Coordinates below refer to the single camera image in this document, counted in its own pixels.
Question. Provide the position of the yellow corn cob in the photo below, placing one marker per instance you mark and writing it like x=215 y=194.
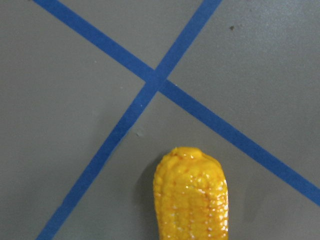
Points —
x=190 y=196

